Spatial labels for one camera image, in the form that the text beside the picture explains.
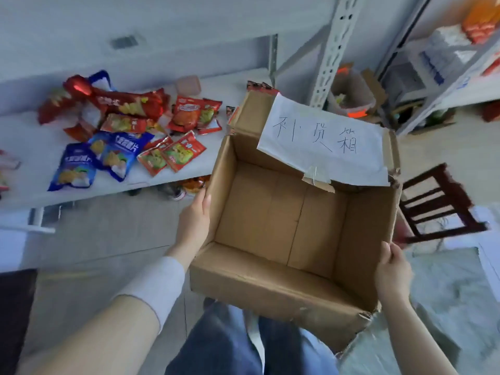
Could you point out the orange snack packet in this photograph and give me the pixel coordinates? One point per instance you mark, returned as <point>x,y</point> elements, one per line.
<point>194,185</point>

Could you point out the black furniture edge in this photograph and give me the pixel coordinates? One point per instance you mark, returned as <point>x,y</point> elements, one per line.
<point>15,320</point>

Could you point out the grey metal shelving rack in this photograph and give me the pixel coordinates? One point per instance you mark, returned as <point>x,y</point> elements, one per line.
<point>449,93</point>

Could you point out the person's legs in blue jeans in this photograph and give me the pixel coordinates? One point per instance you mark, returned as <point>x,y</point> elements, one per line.
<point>218,343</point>

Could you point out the dark red snack packet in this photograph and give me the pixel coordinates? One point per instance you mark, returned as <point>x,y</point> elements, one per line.
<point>261,88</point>

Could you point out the person's left thumb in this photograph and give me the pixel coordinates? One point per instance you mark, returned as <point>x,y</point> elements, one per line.
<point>206,202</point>

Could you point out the pile of red snack packets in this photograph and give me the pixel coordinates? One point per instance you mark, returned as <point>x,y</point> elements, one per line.
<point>129,107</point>

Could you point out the white plastic sheet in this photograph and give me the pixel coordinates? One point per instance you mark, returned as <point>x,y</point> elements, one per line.
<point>449,308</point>

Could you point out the clear tape strip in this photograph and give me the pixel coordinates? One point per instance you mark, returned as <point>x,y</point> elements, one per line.
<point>317,174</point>

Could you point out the stack of white packets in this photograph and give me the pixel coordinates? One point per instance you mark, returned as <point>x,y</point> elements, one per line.
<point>449,50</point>

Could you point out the flattened brown cardboard piece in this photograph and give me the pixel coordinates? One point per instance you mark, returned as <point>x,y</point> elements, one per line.
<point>375,87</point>

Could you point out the white handwritten paper sign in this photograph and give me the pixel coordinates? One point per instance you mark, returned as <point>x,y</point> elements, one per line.
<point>324,138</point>

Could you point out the person's right hand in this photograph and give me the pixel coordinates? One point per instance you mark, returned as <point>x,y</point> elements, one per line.
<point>394,279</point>

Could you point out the white metal shelving rack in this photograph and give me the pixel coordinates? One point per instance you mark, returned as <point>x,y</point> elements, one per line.
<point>339,42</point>

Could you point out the brown cardboard box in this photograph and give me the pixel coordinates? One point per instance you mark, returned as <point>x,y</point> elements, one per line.
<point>269,226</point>

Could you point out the dark wooden chair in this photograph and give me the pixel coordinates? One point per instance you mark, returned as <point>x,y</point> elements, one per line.
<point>441,203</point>

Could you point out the person's left hand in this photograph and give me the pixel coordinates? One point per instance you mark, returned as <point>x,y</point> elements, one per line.
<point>191,230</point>

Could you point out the stack of orange packets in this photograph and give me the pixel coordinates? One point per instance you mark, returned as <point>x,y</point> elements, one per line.
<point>482,19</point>

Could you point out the blue chip packet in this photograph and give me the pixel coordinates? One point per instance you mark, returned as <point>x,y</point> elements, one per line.
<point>74,167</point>
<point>117,152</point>

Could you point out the pink round container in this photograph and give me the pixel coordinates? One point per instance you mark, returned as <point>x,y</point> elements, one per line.
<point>188,86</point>

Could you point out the blue plastic bag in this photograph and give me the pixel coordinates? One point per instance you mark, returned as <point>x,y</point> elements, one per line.
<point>102,78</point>

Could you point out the person's right forearm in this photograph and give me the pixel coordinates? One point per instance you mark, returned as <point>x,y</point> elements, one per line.
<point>418,339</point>

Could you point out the person's left forearm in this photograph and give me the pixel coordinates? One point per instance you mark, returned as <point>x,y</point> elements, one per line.
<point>117,324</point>

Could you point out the person's right thumb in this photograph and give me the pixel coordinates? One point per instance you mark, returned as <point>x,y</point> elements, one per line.
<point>386,253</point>

